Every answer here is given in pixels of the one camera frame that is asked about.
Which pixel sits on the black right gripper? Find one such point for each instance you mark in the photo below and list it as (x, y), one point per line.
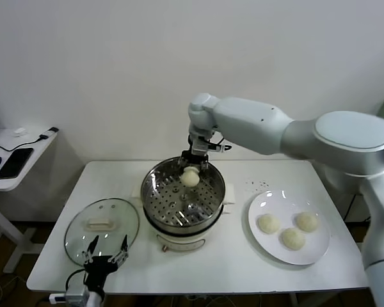
(195, 158)

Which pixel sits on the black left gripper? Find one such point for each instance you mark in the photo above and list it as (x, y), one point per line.
(99, 267)

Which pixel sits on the white steamed baozi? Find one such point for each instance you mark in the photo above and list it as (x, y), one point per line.
(268, 223)
(190, 178)
(293, 238)
(306, 221)

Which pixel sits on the round glass pot lid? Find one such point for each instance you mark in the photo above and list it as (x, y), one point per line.
(115, 217)

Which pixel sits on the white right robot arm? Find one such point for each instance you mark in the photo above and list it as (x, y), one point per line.
(252, 124)

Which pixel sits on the perforated steel steamer basket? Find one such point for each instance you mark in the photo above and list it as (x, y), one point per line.
(166, 204)

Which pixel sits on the white electric cooker base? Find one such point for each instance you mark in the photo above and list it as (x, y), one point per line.
(179, 240)

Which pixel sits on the white round plate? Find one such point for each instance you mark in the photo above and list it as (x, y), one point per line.
(268, 246)

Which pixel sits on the white side table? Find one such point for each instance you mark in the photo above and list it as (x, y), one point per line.
(41, 147)

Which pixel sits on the black smartphone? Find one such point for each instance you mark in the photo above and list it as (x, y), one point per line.
(14, 163)

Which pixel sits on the small black adapter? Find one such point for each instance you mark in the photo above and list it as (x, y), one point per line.
(53, 130)

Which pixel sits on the small white case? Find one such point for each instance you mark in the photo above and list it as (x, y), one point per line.
(19, 131)

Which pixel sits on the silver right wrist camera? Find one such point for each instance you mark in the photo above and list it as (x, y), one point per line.
(200, 147)

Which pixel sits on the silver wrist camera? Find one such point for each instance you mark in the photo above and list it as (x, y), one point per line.
(73, 292)
(200, 147)

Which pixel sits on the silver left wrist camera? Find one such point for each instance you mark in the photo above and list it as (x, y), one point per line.
(73, 292)

